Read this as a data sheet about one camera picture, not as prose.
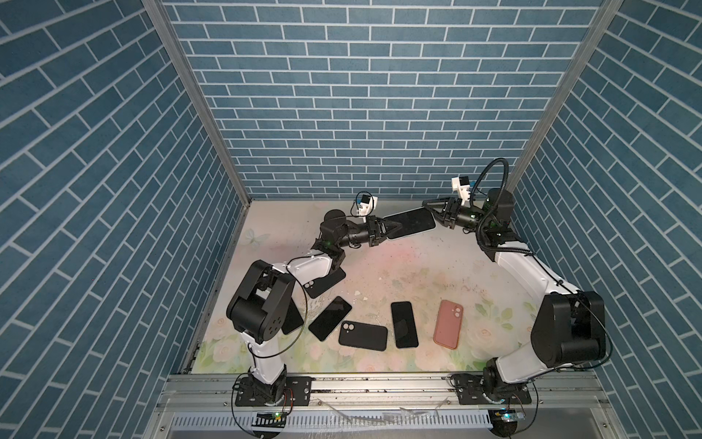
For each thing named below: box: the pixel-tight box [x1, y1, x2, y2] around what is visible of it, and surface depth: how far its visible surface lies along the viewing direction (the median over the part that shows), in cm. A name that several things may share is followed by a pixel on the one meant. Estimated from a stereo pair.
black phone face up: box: [308, 296, 352, 342], surface depth 87 cm
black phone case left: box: [303, 267, 347, 299], surface depth 96 cm
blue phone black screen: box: [383, 206, 437, 239], surface depth 78 cm
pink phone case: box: [432, 299, 464, 351], surface depth 89 cm
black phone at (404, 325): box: [390, 300, 419, 349], surface depth 88 cm
